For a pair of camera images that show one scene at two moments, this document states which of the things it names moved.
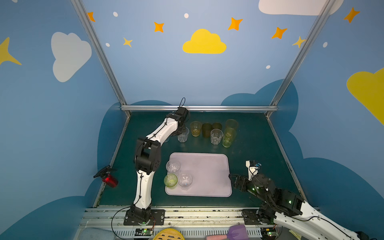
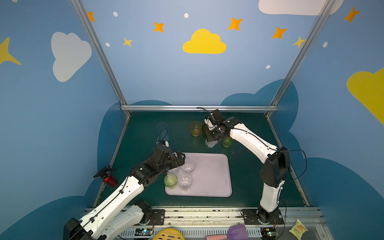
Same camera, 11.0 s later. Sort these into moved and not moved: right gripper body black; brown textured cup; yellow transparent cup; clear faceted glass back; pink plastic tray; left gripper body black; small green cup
Moved: right gripper body black; clear faceted glass back; left gripper body black
Not moved: yellow transparent cup; brown textured cup; pink plastic tray; small green cup
